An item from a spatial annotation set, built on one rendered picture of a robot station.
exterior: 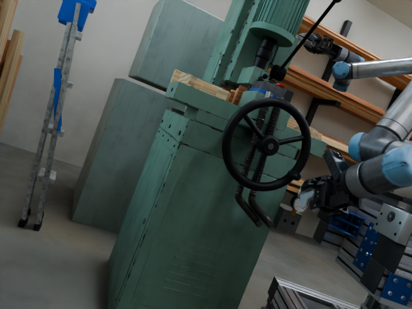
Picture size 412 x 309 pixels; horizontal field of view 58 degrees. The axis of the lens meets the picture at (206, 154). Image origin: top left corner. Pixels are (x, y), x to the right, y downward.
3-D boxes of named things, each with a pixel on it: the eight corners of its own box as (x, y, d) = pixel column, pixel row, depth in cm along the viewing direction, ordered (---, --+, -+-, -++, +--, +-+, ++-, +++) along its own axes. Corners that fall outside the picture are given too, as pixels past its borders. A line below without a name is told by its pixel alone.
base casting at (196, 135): (178, 142, 125) (188, 117, 124) (158, 125, 180) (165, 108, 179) (290, 184, 138) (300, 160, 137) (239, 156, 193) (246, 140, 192)
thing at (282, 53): (271, 64, 163) (284, 31, 162) (263, 65, 172) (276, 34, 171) (287, 72, 166) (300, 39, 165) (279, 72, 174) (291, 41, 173)
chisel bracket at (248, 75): (246, 87, 139) (254, 65, 139) (234, 87, 153) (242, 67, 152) (263, 94, 141) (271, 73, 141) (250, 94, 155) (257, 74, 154)
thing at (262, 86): (259, 91, 120) (265, 75, 119) (247, 91, 130) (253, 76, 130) (293, 106, 124) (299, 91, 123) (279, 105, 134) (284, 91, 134)
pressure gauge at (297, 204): (289, 214, 132) (297, 193, 132) (284, 211, 136) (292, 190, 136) (303, 219, 134) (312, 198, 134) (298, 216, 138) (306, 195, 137)
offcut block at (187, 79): (187, 86, 131) (191, 75, 130) (177, 83, 133) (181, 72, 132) (192, 89, 135) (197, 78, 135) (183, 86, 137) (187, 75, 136)
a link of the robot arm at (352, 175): (358, 156, 80) (387, 168, 82) (343, 162, 84) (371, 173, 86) (357, 188, 77) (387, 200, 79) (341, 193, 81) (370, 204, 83)
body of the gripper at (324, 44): (324, 33, 175) (344, 44, 179) (314, 35, 184) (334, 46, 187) (317, 49, 176) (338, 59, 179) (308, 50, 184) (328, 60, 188)
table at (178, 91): (176, 99, 113) (183, 80, 112) (163, 96, 142) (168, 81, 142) (336, 163, 130) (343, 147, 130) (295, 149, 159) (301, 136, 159)
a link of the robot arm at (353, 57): (361, 73, 185) (368, 57, 184) (343, 64, 182) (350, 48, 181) (351, 74, 192) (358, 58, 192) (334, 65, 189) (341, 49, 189)
